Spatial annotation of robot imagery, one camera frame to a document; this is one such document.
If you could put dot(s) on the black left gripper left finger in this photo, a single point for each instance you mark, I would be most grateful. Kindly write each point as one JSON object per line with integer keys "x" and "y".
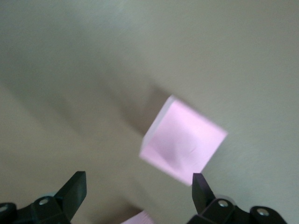
{"x": 72, "y": 198}

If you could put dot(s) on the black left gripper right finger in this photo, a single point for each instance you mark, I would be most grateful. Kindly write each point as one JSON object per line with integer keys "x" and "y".
{"x": 202, "y": 198}

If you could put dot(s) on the pink foam cube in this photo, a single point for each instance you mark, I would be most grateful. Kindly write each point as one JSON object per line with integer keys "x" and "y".
{"x": 184, "y": 140}
{"x": 137, "y": 219}

